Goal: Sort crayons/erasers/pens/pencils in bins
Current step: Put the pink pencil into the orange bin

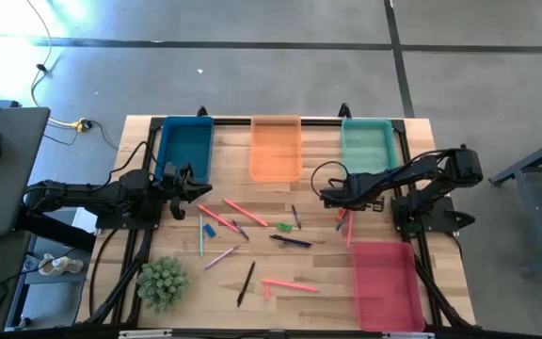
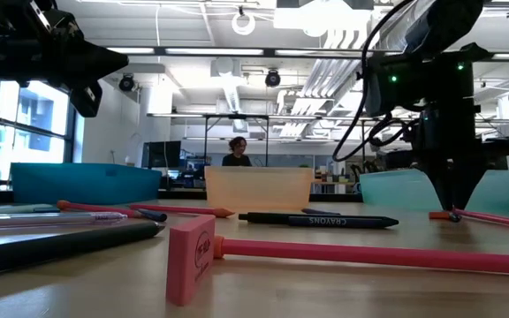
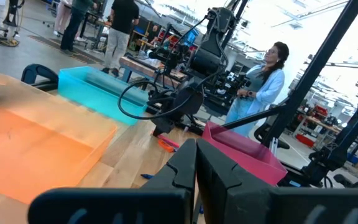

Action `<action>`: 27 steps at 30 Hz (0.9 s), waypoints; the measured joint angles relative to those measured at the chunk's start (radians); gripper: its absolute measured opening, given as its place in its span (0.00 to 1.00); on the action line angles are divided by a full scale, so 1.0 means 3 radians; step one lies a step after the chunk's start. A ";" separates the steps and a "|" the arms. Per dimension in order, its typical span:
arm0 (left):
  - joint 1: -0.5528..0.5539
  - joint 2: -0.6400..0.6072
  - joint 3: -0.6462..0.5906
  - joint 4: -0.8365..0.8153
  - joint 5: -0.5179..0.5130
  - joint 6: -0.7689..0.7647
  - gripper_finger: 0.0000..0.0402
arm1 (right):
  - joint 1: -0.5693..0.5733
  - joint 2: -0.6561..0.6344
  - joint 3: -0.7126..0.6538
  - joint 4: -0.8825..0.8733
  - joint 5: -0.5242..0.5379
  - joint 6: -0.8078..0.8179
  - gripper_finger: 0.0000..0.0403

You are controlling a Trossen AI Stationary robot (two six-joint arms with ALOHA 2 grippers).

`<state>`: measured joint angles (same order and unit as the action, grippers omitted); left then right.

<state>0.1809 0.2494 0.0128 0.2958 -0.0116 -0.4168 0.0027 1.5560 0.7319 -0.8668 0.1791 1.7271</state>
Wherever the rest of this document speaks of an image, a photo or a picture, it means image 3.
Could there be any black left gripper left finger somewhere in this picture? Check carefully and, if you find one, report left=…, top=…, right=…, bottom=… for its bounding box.
left=27, top=138, right=198, bottom=224

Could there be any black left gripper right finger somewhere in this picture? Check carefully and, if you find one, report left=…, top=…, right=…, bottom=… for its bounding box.
left=196, top=138, right=358, bottom=224

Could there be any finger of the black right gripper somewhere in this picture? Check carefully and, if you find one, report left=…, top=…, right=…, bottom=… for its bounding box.
left=152, top=117, right=177, bottom=138

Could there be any pink pencil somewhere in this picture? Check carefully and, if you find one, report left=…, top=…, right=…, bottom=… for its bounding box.
left=154, top=133, right=180, bottom=149

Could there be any pink plastic bin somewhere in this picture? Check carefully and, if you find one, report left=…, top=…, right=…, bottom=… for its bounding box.
left=201, top=121, right=288, bottom=187

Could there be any wooden background workbench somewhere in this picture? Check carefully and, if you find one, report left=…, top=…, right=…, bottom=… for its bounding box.
left=119, top=55, right=188, bottom=90

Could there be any teal plastic bin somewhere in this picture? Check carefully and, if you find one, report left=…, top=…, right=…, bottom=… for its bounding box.
left=57, top=65, right=149, bottom=126

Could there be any person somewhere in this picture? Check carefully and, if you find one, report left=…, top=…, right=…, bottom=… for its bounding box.
left=53, top=0, right=73, bottom=37
left=224, top=41, right=290, bottom=138
left=60, top=0, right=98, bottom=54
left=101, top=0, right=140, bottom=77

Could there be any orange plastic bin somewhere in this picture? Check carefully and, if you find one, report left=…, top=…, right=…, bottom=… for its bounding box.
left=0, top=73, right=118, bottom=205

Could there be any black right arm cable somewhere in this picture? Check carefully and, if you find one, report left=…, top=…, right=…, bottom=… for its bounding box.
left=117, top=80, right=204, bottom=121

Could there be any black aluminium table frame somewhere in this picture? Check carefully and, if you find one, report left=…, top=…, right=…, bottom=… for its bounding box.
left=221, top=0, right=358, bottom=149

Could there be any black frame bracket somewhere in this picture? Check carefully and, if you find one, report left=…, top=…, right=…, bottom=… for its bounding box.
left=21, top=63, right=59, bottom=93

